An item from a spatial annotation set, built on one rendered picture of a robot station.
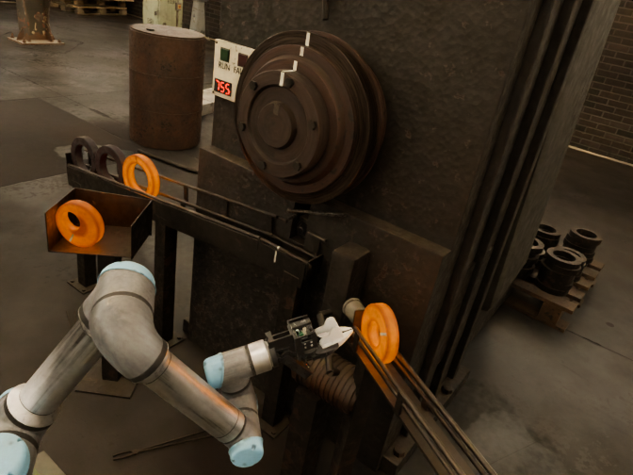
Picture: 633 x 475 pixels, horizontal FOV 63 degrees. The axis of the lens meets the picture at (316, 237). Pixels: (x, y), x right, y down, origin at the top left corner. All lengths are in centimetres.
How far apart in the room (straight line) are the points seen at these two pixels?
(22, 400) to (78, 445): 70
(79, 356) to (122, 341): 20
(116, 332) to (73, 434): 104
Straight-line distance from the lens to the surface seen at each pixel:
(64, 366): 122
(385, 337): 129
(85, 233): 178
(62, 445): 201
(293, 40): 146
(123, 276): 110
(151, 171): 205
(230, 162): 182
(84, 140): 237
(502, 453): 224
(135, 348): 101
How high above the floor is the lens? 150
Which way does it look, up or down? 27 degrees down
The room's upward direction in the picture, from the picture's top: 10 degrees clockwise
